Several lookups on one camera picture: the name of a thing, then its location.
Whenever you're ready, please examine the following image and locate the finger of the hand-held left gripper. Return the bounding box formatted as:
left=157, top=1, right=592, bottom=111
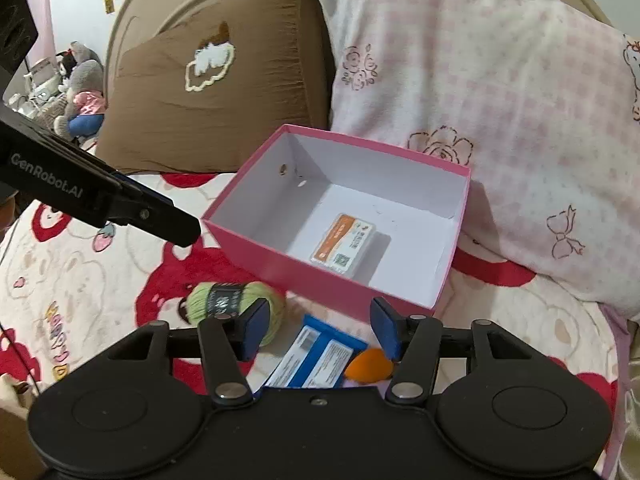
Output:
left=102, top=172, right=203, bottom=248

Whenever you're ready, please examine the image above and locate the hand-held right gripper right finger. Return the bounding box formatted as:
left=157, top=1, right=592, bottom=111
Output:
left=369, top=297, right=534, bottom=408

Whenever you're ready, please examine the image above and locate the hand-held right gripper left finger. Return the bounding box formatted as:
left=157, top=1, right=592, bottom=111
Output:
left=105, top=298, right=272, bottom=408

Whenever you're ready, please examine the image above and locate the orange ball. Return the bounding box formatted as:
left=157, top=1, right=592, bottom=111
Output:
left=344, top=348, right=402, bottom=385

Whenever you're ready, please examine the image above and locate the green yarn ball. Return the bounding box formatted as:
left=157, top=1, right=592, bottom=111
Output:
left=180, top=281, right=287, bottom=349

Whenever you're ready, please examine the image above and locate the blue wet wipes packet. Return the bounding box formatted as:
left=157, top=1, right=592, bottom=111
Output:
left=264, top=314, right=370, bottom=390

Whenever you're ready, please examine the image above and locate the pink cardboard box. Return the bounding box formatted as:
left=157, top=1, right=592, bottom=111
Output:
left=201, top=123, right=473, bottom=322

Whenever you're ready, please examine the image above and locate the red bear printed blanket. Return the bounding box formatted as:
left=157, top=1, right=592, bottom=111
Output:
left=0, top=169, right=627, bottom=480

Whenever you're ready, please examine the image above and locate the small orange white packet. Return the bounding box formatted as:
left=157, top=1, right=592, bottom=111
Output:
left=308, top=213, right=379, bottom=274

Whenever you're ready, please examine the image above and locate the grey plush toy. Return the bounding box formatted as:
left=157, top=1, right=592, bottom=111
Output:
left=52, top=41, right=109, bottom=142

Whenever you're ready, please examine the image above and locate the black white plush toy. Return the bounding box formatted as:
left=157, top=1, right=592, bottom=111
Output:
left=54, top=50, right=77, bottom=94

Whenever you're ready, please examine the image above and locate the brown pillow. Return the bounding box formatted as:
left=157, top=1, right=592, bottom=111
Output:
left=94, top=0, right=334, bottom=176

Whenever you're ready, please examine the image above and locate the purple bed sheet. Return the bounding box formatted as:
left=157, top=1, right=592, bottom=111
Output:
left=599, top=305, right=633, bottom=480

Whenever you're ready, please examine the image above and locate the pink checked pillow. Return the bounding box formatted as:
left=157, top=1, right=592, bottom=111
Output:
left=312, top=0, right=640, bottom=322

